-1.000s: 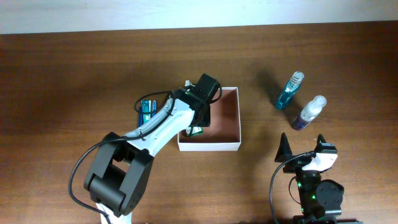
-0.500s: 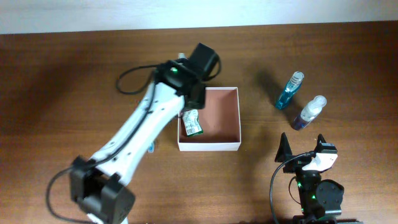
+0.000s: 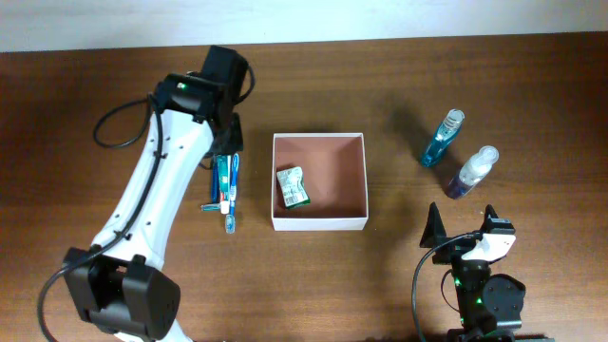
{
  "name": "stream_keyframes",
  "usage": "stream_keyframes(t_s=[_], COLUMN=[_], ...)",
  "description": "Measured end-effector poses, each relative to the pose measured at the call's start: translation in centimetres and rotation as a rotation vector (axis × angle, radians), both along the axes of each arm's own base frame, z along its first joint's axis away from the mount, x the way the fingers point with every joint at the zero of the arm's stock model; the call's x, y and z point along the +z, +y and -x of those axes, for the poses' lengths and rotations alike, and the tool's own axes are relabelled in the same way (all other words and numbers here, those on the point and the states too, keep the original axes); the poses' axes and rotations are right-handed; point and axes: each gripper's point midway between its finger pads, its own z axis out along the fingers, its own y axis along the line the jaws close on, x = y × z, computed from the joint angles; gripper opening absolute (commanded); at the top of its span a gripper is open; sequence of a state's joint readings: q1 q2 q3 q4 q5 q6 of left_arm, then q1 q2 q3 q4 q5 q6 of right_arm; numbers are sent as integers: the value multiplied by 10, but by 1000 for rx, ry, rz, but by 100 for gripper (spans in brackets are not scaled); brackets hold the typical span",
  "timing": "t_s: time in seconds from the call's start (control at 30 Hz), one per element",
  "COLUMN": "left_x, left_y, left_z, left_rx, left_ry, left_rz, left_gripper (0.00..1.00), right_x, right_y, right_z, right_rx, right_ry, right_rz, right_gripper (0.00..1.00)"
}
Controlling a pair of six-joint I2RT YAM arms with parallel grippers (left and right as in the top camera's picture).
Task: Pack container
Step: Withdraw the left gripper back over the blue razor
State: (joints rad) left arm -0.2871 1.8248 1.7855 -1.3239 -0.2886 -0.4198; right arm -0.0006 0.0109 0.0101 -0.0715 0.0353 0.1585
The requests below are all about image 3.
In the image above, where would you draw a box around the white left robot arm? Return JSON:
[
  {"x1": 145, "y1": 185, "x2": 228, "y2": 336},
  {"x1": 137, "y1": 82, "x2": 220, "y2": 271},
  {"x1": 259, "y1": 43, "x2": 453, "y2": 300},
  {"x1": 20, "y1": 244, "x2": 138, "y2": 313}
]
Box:
[{"x1": 58, "y1": 46, "x2": 255, "y2": 341}]

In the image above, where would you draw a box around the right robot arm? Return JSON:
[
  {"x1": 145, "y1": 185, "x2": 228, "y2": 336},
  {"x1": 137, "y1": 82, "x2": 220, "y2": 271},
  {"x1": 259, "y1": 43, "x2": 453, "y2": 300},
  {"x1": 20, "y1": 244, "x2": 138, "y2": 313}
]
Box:
[{"x1": 411, "y1": 203, "x2": 526, "y2": 341}]

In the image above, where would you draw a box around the clear spray bottle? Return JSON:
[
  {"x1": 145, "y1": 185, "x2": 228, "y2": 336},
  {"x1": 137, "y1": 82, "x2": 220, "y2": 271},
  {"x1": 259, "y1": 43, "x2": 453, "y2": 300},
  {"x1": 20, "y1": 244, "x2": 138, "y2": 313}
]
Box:
[{"x1": 447, "y1": 145, "x2": 500, "y2": 200}]

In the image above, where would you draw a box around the blue liquid bottle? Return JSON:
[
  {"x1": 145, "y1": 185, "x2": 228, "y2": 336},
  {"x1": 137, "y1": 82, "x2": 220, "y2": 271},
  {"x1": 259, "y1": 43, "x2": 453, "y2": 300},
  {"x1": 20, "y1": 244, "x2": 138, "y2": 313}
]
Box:
[{"x1": 421, "y1": 109, "x2": 466, "y2": 167}]

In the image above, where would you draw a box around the white cardboard box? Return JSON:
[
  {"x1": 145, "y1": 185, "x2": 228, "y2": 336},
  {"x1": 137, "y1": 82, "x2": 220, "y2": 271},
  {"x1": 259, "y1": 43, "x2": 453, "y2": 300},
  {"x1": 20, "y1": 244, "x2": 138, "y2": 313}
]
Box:
[{"x1": 271, "y1": 133, "x2": 370, "y2": 232}]

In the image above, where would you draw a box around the blue toothbrush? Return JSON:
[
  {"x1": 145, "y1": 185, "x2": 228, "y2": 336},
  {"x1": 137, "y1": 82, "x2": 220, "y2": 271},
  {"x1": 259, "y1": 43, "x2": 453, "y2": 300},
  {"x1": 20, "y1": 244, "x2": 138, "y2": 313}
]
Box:
[{"x1": 225, "y1": 153, "x2": 240, "y2": 234}]

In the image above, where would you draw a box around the green toothpaste tube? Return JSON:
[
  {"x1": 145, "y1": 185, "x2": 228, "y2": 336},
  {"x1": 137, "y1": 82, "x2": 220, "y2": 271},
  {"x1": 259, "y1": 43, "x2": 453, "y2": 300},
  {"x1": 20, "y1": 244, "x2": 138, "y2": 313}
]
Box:
[{"x1": 217, "y1": 155, "x2": 231, "y2": 215}]

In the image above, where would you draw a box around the green white sachet packet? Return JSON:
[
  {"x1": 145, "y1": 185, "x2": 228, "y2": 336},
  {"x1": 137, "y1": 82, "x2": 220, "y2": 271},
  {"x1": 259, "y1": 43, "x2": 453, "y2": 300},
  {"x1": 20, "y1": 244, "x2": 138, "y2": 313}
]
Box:
[{"x1": 276, "y1": 166, "x2": 311, "y2": 209}]

